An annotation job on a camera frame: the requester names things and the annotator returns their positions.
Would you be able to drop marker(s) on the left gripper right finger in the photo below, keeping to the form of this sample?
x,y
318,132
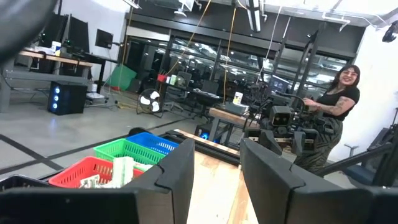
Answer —
x,y
311,205

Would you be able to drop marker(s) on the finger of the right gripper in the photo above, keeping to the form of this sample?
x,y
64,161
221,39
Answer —
x,y
270,140
299,143

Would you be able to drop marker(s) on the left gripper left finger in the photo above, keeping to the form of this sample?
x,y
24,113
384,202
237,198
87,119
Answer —
x,y
93,207

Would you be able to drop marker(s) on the red plastic basket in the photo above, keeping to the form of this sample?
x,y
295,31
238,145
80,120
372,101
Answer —
x,y
71,175

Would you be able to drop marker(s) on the person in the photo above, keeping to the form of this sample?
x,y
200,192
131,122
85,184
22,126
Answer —
x,y
335,102

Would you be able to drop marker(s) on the wooden desk grey legs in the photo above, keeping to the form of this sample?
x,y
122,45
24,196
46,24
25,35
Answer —
x,y
56,58
230,115

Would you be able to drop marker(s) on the white canister yellow label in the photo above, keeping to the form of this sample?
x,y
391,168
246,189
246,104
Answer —
x,y
237,98

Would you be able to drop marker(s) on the blue chair seat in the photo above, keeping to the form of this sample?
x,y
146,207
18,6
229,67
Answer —
x,y
360,174

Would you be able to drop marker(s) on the green plastic basket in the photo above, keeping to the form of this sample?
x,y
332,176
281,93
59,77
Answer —
x,y
124,149

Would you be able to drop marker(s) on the blue-lit computer tower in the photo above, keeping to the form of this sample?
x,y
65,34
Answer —
x,y
66,98
203,133

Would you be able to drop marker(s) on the black plastic basket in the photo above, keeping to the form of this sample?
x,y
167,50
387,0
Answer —
x,y
18,182

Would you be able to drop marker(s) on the blue plastic basket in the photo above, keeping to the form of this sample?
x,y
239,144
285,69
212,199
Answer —
x,y
152,141

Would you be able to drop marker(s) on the grey office chair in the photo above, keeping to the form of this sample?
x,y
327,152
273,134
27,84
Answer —
x,y
183,84

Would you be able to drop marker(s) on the white floor box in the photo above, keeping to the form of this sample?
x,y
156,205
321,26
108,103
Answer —
x,y
96,96

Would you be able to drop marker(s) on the black floor fan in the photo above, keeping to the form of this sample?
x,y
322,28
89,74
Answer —
x,y
149,101

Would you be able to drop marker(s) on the blue and yellow canister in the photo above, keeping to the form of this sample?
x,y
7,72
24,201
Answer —
x,y
56,46

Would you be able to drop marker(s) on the small black monitor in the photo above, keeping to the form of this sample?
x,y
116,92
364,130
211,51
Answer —
x,y
103,39

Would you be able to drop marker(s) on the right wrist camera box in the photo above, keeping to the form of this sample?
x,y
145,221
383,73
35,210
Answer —
x,y
281,115

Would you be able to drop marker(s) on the black ceiling camera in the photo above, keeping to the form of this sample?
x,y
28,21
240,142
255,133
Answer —
x,y
390,32

